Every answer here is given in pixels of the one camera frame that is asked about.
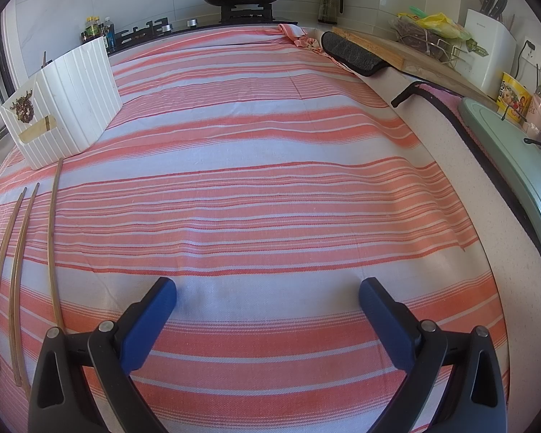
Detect black handled knives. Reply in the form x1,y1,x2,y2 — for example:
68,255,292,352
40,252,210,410
478,0,509,23

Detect white wall outlet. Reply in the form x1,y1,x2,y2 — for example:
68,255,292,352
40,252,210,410
520,36,541,69

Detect wire rack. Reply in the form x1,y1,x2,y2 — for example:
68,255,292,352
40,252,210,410
392,16,474,63

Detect white knife block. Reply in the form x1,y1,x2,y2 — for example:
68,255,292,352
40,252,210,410
463,8,518,100

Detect yellow instant noodle cup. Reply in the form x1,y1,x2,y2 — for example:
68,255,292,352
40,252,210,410
498,72,533,123

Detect glass pitcher with black handle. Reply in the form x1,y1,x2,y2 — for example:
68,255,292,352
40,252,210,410
318,0,344,25

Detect orange white striped cloth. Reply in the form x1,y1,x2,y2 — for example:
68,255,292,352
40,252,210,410
0,25,510,433

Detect white ribbed utensil holder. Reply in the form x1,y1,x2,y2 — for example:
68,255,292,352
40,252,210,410
0,36,123,171

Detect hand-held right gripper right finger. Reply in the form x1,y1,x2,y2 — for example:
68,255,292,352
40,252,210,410
358,276,510,433

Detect wooden chopstick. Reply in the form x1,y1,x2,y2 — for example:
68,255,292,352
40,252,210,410
47,158,66,332
10,183,40,391
0,187,28,375

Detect green cutting board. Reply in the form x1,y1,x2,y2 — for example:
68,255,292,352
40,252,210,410
460,97,541,276

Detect yellow plastic bag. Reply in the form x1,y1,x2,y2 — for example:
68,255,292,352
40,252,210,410
397,11,465,39

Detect pink mat with black edge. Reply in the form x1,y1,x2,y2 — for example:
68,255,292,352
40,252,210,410
415,82,541,280

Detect black gas stove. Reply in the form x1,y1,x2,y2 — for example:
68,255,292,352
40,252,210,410
108,2,300,52

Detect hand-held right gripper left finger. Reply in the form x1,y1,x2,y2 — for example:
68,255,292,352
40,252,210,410
27,276,177,433

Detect wooden cutting board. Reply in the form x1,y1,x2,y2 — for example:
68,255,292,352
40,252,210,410
333,26,497,100

